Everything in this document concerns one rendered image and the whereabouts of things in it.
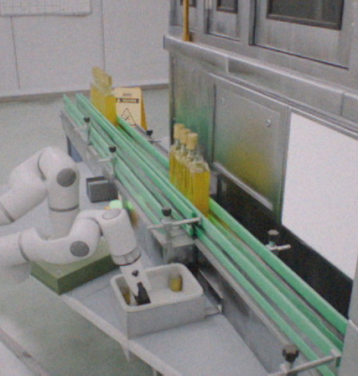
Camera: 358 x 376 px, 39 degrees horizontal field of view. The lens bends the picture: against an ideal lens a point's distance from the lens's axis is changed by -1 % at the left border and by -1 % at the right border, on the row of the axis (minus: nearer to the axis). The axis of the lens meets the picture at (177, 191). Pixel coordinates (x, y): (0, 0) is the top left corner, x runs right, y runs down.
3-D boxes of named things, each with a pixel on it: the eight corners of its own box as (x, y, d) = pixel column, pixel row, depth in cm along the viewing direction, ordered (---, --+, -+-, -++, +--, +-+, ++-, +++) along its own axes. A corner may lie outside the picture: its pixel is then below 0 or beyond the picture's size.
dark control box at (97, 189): (109, 201, 214) (108, 181, 211) (90, 203, 211) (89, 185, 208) (105, 193, 221) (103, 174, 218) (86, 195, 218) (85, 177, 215)
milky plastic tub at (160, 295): (205, 319, 141) (206, 292, 137) (127, 338, 133) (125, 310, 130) (181, 285, 156) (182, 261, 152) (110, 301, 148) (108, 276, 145)
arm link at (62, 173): (54, 216, 151) (49, 165, 144) (41, 197, 161) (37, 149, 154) (85, 209, 155) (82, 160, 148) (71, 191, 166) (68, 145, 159)
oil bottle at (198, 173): (209, 225, 165) (210, 162, 157) (193, 228, 163) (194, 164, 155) (201, 217, 170) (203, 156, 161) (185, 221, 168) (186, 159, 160)
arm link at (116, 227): (64, 228, 126) (74, 207, 134) (78, 262, 131) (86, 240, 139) (122, 218, 123) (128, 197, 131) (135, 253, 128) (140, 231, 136)
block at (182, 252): (196, 263, 156) (196, 242, 153) (167, 269, 153) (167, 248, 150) (191, 258, 159) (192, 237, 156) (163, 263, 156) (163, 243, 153)
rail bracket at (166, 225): (202, 242, 154) (203, 204, 149) (148, 252, 148) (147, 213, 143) (198, 237, 157) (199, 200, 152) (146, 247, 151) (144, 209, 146)
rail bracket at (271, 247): (291, 275, 139) (295, 232, 133) (268, 280, 136) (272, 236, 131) (282, 268, 142) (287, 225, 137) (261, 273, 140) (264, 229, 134)
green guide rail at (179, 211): (193, 236, 158) (193, 212, 154) (189, 236, 157) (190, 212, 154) (78, 106, 307) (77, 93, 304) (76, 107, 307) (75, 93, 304)
